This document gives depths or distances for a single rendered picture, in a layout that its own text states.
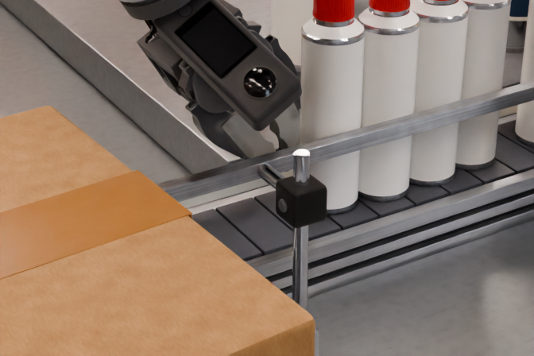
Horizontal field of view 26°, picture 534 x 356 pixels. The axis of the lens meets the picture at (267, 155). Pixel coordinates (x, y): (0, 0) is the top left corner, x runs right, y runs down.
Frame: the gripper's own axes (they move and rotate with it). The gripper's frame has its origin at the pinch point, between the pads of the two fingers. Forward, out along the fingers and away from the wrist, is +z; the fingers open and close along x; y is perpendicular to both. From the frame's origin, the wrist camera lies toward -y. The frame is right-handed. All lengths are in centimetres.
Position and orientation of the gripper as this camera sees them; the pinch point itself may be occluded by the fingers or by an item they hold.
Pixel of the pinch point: (288, 160)
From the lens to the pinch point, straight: 95.9
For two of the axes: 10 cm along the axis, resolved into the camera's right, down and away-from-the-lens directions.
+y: -5.1, -4.0, 7.6
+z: 4.3, 6.5, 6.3
